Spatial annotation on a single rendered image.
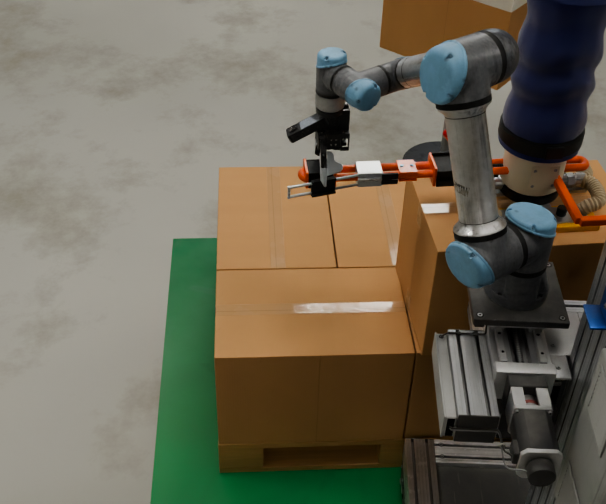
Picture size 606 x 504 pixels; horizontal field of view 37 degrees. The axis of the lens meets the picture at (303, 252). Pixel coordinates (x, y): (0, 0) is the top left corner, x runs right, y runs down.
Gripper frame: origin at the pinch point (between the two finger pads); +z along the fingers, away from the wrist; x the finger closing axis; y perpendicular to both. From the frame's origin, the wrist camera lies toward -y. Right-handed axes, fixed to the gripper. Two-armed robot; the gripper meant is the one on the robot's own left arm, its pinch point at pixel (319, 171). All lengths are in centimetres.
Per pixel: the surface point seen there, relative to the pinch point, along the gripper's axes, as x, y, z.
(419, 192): 8.6, 30.9, 14.8
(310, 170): -0.3, -2.4, -0.7
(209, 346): 44, -33, 109
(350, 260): 27, 15, 55
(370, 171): -0.8, 14.0, 0.2
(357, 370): -17, 12, 62
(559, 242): -17, 64, 15
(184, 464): -10, -43, 109
